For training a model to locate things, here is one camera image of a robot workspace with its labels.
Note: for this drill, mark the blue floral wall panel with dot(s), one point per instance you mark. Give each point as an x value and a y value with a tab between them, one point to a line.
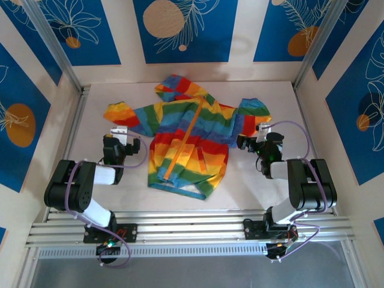
90	45
270	36
30	45
339	45
354	135
204	45
18	90

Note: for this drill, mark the rainbow striped zip jacket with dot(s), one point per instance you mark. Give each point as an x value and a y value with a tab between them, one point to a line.
186	138

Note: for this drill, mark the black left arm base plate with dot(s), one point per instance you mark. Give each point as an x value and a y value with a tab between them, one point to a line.
129	232

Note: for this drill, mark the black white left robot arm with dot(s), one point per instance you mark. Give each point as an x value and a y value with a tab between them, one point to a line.
69	192

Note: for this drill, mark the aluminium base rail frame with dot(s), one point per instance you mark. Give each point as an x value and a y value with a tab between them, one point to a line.
195	223

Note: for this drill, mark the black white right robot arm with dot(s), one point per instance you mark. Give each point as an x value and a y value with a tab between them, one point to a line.
312	186

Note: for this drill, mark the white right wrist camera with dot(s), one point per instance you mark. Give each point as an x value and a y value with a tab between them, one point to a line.
264	128

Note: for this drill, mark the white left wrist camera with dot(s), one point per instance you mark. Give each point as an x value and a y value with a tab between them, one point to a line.
119	133

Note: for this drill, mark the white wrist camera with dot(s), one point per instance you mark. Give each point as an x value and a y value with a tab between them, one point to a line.
119	133
264	128

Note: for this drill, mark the grey metal sheet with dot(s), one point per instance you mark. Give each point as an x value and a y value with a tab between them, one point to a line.
195	273

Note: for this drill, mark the aluminium corner post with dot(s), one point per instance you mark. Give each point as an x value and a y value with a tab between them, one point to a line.
55	45
315	45

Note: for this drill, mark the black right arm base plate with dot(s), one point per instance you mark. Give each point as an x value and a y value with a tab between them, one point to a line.
253	229

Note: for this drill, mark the aluminium side rail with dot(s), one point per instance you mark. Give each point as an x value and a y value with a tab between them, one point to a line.
301	105
76	120

